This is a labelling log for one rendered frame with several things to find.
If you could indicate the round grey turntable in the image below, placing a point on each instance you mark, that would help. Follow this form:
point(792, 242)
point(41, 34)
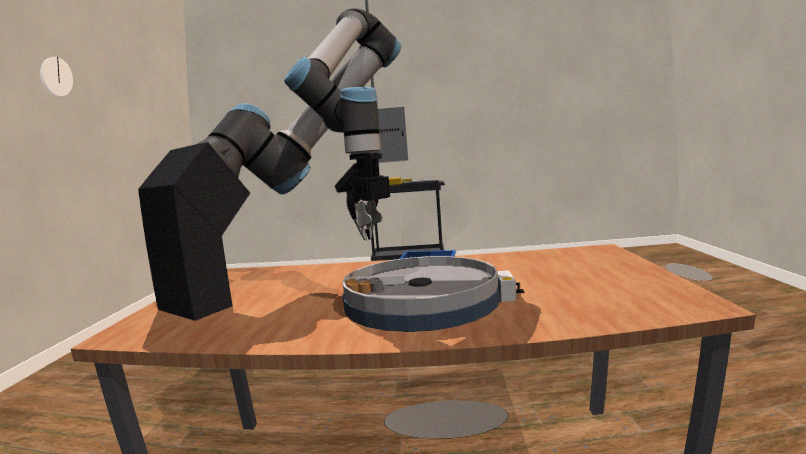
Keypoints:
point(407, 278)

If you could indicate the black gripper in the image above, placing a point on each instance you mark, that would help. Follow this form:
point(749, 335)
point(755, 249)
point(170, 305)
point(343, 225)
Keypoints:
point(366, 214)

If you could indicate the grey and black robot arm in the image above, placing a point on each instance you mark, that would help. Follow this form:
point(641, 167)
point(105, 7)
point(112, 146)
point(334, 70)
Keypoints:
point(243, 136)

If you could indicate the blue crate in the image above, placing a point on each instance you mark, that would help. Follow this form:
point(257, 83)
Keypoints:
point(428, 253)

